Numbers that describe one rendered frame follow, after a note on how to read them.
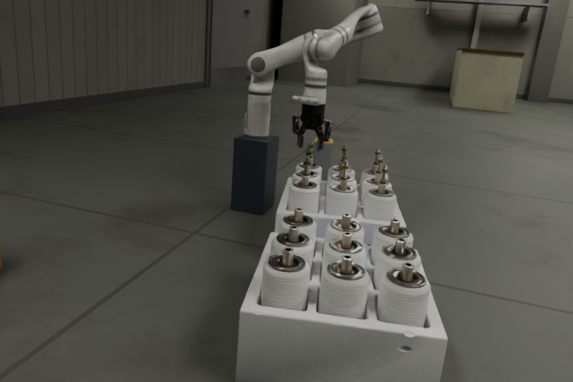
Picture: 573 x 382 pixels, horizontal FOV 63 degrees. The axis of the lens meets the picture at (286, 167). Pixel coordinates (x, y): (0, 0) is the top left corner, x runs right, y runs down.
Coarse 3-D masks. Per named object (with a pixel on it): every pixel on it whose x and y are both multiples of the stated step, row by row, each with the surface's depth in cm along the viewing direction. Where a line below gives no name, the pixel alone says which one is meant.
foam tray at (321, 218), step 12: (288, 180) 174; (288, 192) 160; (324, 192) 163; (324, 204) 151; (360, 204) 154; (396, 204) 157; (276, 216) 141; (312, 216) 140; (324, 216) 141; (336, 216) 141; (360, 216) 143; (396, 216) 146; (276, 228) 142; (324, 228) 140; (372, 228) 139; (372, 240) 140
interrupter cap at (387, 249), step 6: (384, 246) 104; (390, 246) 105; (384, 252) 102; (390, 252) 102; (408, 252) 103; (414, 252) 103; (396, 258) 99; (402, 258) 99; (408, 258) 99; (414, 258) 100
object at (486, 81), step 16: (464, 48) 590; (464, 64) 599; (480, 64) 594; (496, 64) 588; (512, 64) 582; (464, 80) 604; (480, 80) 598; (496, 80) 592; (512, 80) 587; (464, 96) 608; (480, 96) 602; (496, 96) 596; (512, 96) 591
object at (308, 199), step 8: (296, 192) 142; (304, 192) 141; (312, 192) 142; (288, 200) 146; (296, 200) 143; (304, 200) 142; (312, 200) 143; (288, 208) 146; (304, 208) 143; (312, 208) 143
